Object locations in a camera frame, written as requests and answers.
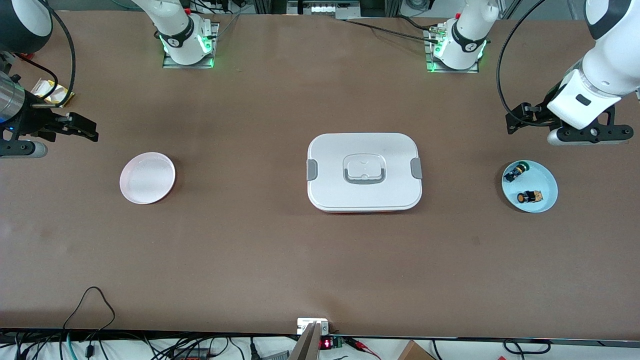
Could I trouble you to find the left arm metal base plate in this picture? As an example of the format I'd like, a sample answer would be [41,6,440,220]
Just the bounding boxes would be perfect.
[424,27,480,74]

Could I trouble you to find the brown cardboard box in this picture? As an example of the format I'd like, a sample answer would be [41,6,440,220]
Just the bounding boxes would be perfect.
[397,340,436,360]

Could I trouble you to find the black looped table cable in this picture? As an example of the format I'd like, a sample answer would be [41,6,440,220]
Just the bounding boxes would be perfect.
[62,286,117,357]

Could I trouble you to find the pink round plate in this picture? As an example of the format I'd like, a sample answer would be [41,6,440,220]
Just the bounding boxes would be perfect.
[119,152,176,205]

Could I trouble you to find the red clip leads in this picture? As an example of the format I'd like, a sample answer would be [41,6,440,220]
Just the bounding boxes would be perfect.
[345,337,382,359]

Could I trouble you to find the yellow white carton box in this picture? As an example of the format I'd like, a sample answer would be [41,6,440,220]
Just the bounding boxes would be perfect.
[31,79,76,108]

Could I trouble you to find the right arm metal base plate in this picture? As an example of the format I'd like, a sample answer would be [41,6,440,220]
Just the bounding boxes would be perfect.
[162,22,220,69]

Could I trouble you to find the white power strip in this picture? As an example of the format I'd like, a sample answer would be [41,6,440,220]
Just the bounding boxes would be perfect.
[287,0,362,16]

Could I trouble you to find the light blue round plate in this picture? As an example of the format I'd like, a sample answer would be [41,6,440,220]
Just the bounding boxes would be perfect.
[501,160,559,214]

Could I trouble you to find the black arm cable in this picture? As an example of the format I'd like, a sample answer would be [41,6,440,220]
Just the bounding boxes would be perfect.
[496,0,548,126]
[15,0,77,108]

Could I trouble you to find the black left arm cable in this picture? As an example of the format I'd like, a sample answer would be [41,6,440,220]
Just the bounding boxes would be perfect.
[496,0,548,126]

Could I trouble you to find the white lidded lunch box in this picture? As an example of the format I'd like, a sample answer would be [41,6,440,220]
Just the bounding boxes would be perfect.
[306,132,423,214]

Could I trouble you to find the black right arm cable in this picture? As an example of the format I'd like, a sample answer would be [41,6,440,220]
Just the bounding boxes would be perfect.
[15,0,77,108]

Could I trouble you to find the black cable across table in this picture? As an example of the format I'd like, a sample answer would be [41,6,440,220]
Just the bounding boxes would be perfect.
[340,18,443,45]

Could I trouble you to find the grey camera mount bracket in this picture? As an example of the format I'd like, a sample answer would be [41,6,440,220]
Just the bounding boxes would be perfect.
[290,318,331,360]

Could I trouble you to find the green push-button switch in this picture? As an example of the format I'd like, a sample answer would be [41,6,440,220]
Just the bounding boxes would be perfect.
[504,162,531,183]

